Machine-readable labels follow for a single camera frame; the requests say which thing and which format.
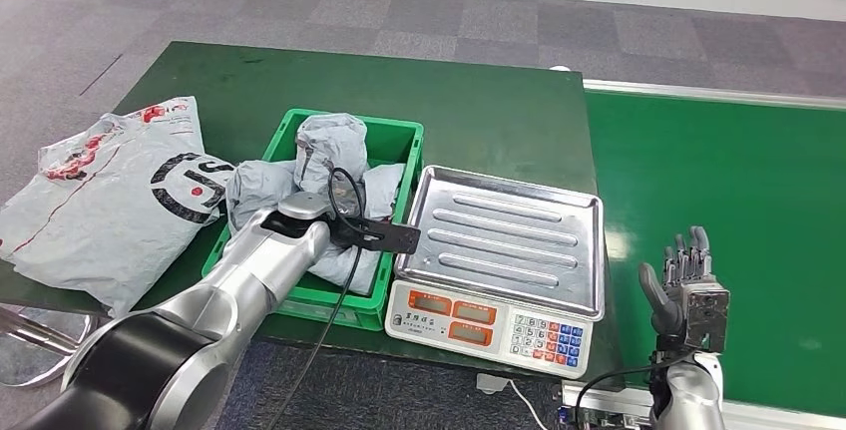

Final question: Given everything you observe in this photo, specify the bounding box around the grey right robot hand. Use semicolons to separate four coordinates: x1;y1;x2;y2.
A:
637;224;731;350

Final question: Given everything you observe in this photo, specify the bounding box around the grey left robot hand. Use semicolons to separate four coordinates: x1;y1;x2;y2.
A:
328;177;371;248

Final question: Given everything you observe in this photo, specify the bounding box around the grey parcel bold red print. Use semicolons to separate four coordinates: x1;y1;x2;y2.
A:
306;162;406;297

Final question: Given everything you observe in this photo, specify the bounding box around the grey parcel dark red print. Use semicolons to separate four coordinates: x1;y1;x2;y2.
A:
292;112;369;199

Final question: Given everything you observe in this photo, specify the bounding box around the conveyor circuit board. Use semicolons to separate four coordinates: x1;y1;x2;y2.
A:
560;407;652;430

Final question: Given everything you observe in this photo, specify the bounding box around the green plastic crate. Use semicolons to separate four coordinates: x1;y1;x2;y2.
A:
201;107;426;333

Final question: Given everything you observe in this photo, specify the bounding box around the white scale with steel tray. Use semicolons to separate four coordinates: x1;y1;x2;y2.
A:
383;164;607;381

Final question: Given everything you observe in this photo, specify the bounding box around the small white block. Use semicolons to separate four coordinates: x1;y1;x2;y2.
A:
475;373;510;395

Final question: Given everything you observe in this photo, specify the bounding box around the large grey bag black logo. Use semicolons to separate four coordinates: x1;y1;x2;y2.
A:
0;95;236;318

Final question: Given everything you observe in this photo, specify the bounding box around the chrome round chair base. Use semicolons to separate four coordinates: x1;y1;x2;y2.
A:
0;306;99;390

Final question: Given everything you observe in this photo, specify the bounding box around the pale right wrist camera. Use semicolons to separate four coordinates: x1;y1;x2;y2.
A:
683;281;731;355

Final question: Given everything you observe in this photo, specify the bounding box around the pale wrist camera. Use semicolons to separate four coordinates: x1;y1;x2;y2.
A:
330;215;423;256
683;281;731;355

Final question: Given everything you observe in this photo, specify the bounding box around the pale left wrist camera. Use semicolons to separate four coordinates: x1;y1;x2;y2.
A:
330;215;423;256

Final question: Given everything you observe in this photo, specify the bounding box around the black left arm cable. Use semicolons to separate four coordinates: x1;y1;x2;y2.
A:
263;167;386;430

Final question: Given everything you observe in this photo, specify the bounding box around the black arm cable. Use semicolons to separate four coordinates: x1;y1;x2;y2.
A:
263;167;386;430
573;352;695;430

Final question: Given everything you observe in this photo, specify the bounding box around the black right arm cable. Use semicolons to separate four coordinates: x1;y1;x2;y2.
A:
573;352;695;430

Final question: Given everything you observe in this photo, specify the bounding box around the thin white cable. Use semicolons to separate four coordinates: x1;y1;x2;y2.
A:
509;380;550;430

